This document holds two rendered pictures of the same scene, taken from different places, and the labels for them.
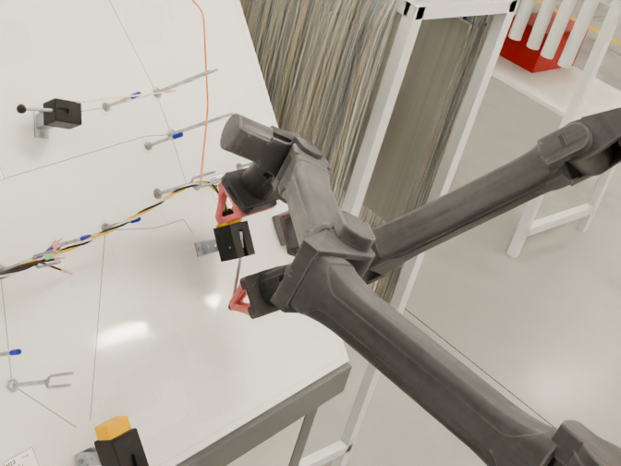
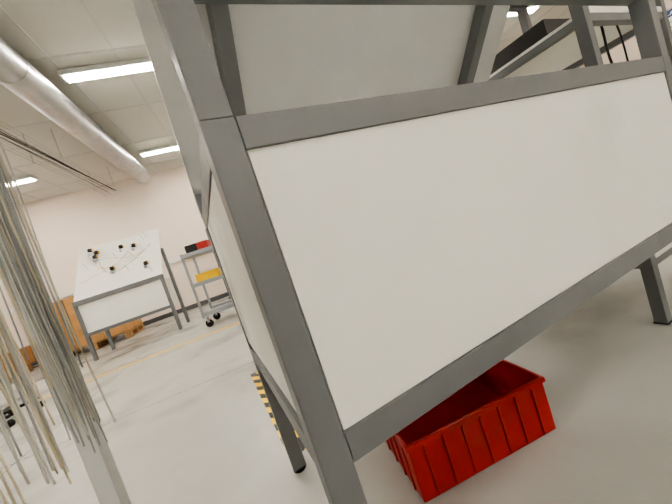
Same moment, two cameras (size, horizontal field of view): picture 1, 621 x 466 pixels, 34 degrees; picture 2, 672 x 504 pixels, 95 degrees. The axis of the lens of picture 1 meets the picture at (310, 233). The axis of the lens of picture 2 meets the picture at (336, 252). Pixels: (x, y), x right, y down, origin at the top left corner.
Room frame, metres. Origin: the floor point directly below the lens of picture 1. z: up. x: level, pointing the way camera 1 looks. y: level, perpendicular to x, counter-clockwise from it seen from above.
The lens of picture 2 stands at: (2.11, 0.68, 0.64)
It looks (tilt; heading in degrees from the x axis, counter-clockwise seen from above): 3 degrees down; 216
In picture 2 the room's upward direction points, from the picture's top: 18 degrees counter-clockwise
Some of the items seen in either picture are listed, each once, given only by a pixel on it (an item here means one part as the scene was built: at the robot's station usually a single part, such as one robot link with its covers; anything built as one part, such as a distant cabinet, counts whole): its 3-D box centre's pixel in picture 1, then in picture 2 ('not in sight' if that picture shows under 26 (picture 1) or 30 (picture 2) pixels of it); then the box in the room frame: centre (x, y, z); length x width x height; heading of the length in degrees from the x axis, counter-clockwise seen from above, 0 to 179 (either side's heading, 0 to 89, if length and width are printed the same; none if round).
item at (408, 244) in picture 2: not in sight; (447, 209); (1.23, 0.45, 0.60); 1.17 x 0.58 x 0.40; 149
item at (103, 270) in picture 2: not in sight; (129, 288); (0.12, -4.69, 0.83); 1.18 x 0.72 x 1.65; 140
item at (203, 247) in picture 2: not in sight; (233, 274); (-0.47, -2.92, 0.54); 0.99 x 0.50 x 1.08; 134
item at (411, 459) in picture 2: not in sight; (451, 408); (1.34, 0.33, 0.07); 0.39 x 0.29 x 0.14; 138
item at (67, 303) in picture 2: not in sight; (95, 319); (0.13, -6.61, 0.52); 1.20 x 0.81 x 1.04; 143
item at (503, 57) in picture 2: not in sight; (530, 54); (0.39, 0.75, 1.09); 0.35 x 0.33 x 0.07; 149
